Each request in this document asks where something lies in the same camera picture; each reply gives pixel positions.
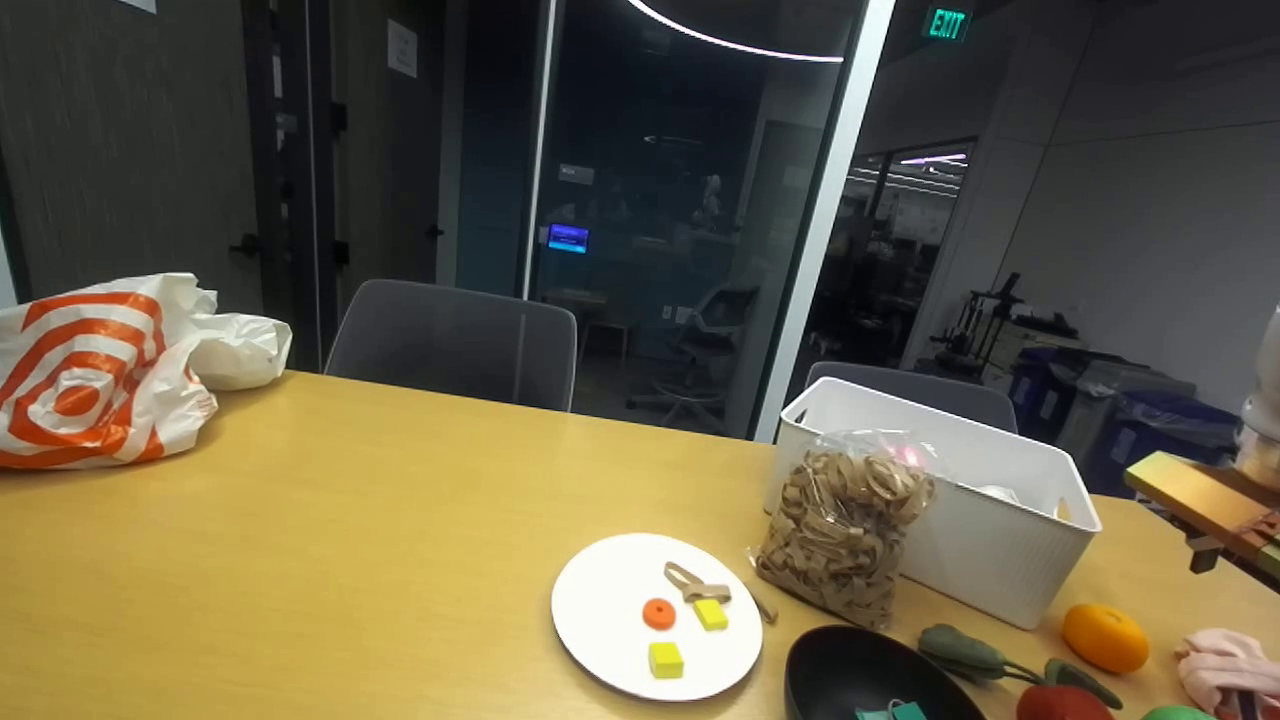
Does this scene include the orange white plastic bag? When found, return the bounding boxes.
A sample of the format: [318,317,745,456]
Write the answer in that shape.
[0,273,291,474]

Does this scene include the wooden key piece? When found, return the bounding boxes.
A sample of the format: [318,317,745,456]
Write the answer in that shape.
[665,560,730,606]

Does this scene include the yellow block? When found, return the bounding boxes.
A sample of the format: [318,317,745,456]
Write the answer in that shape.
[690,601,727,631]
[648,640,684,680]

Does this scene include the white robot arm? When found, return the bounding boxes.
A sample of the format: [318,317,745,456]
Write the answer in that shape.
[1129,310,1280,578]

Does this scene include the white plastic basket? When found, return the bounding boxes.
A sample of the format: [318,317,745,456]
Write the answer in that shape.
[767,375,1104,627]

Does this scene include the bag of wooden rings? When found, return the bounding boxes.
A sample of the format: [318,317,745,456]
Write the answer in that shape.
[757,438,935,627]

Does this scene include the orange round block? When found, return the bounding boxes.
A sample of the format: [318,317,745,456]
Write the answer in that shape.
[641,597,674,631]

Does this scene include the green exit sign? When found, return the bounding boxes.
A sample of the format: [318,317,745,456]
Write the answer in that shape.
[924,5,969,44]

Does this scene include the red toy peach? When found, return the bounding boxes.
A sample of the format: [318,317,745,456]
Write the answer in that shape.
[1016,684,1110,720]

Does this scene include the orange toy fruit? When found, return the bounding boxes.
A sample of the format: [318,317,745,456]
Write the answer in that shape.
[1059,606,1151,675]

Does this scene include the black bowl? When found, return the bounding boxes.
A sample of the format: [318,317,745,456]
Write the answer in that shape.
[784,623,983,720]

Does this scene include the blue bins in background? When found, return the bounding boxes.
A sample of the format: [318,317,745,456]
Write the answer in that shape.
[1009,347,1238,498]

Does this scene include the green toy vegetable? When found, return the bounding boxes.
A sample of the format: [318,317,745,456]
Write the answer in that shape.
[917,623,1119,710]

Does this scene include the white round plate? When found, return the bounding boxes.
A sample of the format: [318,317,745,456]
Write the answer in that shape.
[550,531,765,705]

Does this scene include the grey office chair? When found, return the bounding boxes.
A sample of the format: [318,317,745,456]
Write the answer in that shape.
[324,282,579,414]

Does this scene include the green toy apple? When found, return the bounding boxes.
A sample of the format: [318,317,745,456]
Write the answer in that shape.
[1138,705,1215,720]

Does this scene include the teal block in bowl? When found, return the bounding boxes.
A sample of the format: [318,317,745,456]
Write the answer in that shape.
[852,700,928,720]

